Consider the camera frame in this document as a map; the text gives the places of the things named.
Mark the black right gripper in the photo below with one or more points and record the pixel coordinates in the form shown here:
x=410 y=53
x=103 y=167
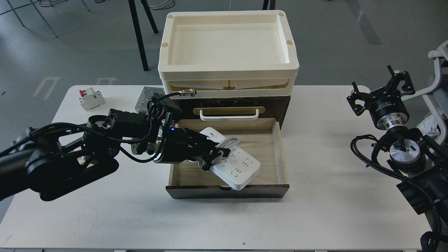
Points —
x=386 y=105

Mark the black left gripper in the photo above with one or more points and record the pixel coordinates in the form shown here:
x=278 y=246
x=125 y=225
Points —
x=182 y=144

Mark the white power strip with cable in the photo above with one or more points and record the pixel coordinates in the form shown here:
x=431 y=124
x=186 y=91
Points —
x=238 y=169

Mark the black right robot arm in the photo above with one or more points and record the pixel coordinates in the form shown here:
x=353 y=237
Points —
x=404 y=153

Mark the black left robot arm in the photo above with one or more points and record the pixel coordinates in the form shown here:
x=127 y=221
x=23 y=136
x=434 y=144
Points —
x=58 y=158

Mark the white chair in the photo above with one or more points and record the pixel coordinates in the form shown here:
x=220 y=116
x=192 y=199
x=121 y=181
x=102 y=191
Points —
x=435 y=96

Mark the open wooden drawer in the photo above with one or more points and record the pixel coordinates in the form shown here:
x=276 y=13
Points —
x=260 y=138

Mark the metal mesh power supply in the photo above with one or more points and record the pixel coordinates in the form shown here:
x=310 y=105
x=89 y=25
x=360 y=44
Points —
x=145 y=97

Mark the cream plastic stacked tray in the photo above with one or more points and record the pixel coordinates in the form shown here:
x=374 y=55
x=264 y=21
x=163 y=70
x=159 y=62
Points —
x=228 y=54

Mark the white drawer handle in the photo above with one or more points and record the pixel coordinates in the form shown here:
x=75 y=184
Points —
x=229 y=118

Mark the white circuit breaker red switch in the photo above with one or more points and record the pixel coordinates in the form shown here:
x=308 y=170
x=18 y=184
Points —
x=89 y=99

